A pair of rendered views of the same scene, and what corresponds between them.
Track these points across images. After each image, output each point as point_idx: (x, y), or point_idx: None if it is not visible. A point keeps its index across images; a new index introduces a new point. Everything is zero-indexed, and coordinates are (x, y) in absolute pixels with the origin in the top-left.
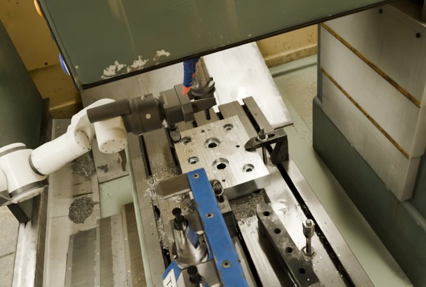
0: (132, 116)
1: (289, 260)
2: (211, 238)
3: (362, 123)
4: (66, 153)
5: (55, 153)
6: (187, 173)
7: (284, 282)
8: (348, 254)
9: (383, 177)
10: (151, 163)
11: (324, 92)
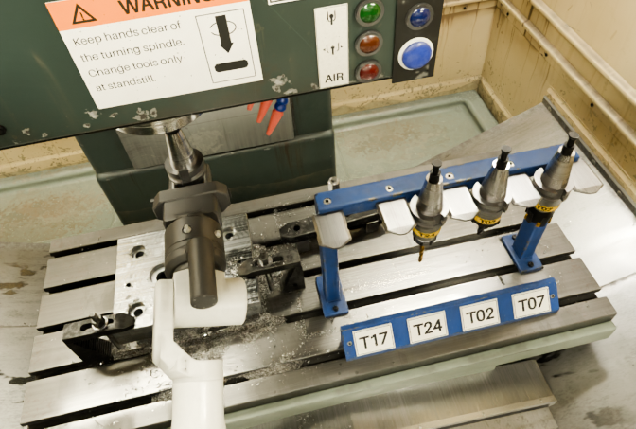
0: (215, 250)
1: (359, 215)
2: (419, 187)
3: (214, 119)
4: (221, 389)
5: (216, 412)
6: (322, 208)
7: (365, 237)
8: (343, 185)
9: (265, 139)
10: (129, 394)
11: (130, 145)
